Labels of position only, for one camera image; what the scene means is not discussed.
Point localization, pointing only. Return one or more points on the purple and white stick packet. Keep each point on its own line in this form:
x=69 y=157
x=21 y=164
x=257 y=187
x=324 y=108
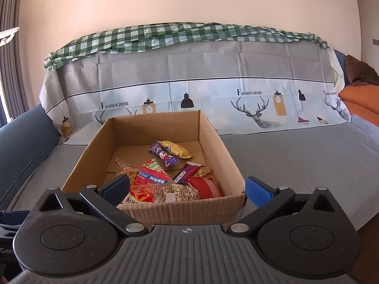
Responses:
x=185 y=173

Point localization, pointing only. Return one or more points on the brown blanket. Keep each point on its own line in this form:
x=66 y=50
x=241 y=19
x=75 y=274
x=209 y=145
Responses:
x=359 y=71

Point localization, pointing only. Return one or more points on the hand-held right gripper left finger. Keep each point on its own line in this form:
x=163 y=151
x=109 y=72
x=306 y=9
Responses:
x=114 y=188

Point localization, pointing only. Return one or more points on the blue-grey sofa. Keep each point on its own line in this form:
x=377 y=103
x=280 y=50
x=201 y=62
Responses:
x=296 y=165

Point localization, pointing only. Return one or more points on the deer print cloth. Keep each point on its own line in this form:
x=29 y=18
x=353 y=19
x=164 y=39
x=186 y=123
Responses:
x=207 y=62

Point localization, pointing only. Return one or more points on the clear grain cake packet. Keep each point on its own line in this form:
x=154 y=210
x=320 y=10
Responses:
x=176 y=193

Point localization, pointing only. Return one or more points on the yellow snack packet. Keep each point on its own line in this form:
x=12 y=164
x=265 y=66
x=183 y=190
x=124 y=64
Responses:
x=176 y=149

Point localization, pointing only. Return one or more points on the white plastic object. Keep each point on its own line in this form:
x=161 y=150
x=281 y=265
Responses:
x=9 y=37

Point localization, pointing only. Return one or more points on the grey curtain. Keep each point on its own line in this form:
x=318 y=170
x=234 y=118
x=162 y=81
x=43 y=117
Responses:
x=11 y=65

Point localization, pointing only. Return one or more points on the purple snack packet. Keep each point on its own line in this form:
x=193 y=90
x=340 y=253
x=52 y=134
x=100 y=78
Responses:
x=164 y=153

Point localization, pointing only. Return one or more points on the cardboard box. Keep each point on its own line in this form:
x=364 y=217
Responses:
x=133 y=130

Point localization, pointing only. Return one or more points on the orange cushion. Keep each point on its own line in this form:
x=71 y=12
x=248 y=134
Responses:
x=361 y=100

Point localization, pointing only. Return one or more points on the clear brownish snack packet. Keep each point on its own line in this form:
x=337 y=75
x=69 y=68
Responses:
x=125 y=171

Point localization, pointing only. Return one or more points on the red packet with white stripe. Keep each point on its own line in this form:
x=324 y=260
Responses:
x=205 y=188

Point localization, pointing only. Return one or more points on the pale cloth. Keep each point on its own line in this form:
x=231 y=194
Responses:
x=336 y=74

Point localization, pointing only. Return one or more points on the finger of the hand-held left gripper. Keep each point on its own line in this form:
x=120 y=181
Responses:
x=11 y=217
x=6 y=251

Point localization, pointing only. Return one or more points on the green checked cloth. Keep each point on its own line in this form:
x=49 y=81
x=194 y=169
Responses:
x=118 y=40

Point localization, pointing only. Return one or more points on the golden snack wrapper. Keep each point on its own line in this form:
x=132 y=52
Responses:
x=203 y=173

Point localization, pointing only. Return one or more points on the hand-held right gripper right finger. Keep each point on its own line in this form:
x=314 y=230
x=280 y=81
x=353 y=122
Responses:
x=259 y=190

